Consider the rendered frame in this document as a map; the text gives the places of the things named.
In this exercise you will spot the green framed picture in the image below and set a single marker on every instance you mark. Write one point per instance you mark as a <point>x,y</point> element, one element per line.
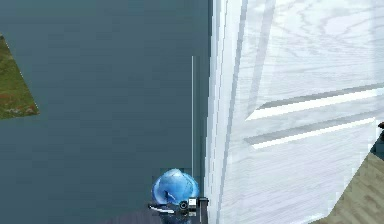
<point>13,90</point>

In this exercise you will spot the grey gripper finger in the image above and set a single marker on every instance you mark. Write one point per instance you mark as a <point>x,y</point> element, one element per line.
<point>161,209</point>
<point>161,204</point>

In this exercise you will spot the white room door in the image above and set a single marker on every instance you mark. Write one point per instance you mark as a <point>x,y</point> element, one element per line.
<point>300,100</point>

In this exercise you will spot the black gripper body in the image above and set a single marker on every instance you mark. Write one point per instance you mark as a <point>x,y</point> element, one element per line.
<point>183,205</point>

